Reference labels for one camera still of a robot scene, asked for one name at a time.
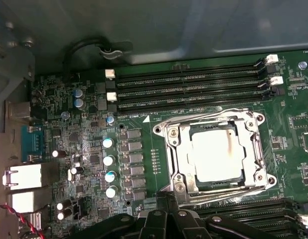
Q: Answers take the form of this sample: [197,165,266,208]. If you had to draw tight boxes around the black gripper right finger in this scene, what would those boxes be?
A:
[167,191,278,239]

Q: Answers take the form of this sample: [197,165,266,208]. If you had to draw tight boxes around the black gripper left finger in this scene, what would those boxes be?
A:
[90,191,173,239]

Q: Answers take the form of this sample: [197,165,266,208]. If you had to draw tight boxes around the locking lever wire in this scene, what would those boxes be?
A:
[158,107,259,127]
[177,185,269,207]

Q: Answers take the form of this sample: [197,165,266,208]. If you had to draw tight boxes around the silver CPU chip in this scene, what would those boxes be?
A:
[190,127,246,184]

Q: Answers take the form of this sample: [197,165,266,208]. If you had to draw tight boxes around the black RAM slot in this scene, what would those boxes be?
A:
[106,65,279,91]
[108,87,286,113]
[218,211,308,232]
[198,203,308,224]
[238,221,308,239]
[106,76,284,102]
[104,54,279,80]
[191,198,299,214]

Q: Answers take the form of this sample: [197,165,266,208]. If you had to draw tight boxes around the CPU socket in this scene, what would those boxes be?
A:
[153,109,278,208]

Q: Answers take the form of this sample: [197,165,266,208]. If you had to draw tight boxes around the green motherboard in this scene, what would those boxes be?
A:
[29,49,308,239]

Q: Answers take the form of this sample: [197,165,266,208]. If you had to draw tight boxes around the silver rear port block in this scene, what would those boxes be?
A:
[8,191,43,215]
[1,163,43,191]

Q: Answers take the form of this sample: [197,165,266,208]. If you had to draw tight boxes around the blue serial port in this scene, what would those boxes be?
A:
[20,125,49,163]

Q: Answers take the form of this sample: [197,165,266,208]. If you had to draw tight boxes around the black PC case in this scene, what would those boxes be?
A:
[0,0,308,239]

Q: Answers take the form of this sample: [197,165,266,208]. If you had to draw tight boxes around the red and black wire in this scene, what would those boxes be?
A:
[0,203,46,239]

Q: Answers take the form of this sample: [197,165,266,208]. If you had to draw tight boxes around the black looped cable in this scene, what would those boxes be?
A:
[62,36,114,83]

